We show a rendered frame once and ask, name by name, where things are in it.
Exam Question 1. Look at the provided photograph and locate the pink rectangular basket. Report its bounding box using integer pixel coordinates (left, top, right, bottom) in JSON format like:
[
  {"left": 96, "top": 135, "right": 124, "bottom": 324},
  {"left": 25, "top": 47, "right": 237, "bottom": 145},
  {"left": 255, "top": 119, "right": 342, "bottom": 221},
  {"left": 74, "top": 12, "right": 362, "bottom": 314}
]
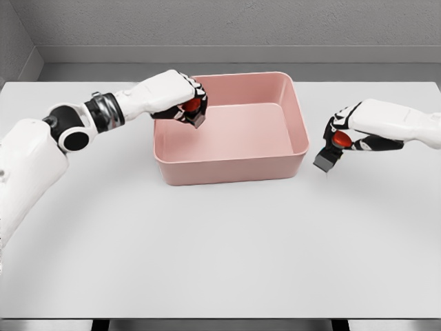
[{"left": 152, "top": 71, "right": 310, "bottom": 187}]

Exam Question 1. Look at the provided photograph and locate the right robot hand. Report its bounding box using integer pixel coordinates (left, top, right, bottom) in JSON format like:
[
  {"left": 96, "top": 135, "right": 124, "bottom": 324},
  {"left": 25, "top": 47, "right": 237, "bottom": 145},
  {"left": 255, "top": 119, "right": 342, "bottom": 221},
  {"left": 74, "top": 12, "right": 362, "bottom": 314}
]
[{"left": 322, "top": 99, "right": 406, "bottom": 152}]

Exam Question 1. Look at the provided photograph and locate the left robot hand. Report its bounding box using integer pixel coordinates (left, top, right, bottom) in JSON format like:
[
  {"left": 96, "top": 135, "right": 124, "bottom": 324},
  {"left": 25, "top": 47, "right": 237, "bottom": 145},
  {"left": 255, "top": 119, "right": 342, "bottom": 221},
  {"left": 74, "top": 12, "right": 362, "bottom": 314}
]
[{"left": 145, "top": 70, "right": 209, "bottom": 126}]

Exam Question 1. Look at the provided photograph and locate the red button industrial switch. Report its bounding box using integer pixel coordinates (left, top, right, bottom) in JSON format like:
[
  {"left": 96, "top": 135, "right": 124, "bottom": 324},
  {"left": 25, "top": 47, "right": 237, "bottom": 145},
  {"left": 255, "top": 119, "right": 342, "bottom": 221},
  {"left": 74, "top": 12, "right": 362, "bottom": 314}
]
[
  {"left": 312, "top": 130, "right": 353, "bottom": 173},
  {"left": 181, "top": 99, "right": 207, "bottom": 130}
]

